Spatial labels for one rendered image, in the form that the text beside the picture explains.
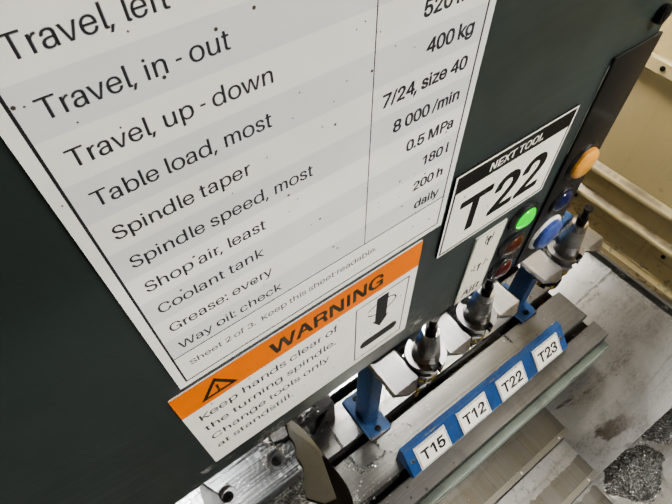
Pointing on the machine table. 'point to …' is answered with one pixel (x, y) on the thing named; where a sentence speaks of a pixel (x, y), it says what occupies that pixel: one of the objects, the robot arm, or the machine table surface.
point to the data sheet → (237, 147)
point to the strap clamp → (310, 419)
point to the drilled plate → (263, 490)
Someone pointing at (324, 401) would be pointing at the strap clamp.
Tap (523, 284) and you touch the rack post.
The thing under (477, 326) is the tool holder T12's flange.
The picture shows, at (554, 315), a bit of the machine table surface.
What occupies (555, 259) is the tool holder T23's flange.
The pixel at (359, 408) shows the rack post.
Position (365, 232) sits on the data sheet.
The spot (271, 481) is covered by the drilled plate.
